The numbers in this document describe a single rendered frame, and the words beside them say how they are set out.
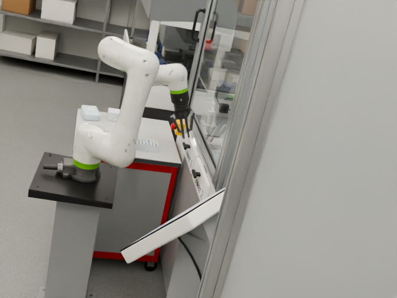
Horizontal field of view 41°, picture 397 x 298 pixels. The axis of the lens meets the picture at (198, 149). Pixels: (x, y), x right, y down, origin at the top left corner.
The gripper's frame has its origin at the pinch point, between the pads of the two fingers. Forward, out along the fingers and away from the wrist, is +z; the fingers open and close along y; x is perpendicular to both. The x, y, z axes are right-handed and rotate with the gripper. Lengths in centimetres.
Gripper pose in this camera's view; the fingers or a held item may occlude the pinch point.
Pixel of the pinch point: (186, 138)
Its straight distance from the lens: 278.8
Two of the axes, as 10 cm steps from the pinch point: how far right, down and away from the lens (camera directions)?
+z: 1.3, 8.9, 4.3
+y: -9.8, 1.9, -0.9
